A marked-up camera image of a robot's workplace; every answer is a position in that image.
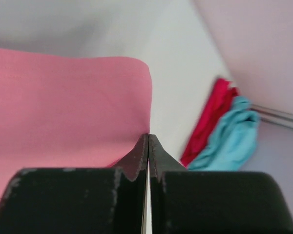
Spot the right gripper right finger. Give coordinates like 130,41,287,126
148,135,293,234

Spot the pink t shirt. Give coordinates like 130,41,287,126
0,48,152,199

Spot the right aluminium corner post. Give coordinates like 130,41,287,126
251,104,293,129

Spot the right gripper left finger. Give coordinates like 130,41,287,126
0,134,149,234

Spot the folded red t shirt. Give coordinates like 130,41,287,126
180,77,239,167

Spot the folded light blue t shirt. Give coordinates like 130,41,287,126
187,96,260,171

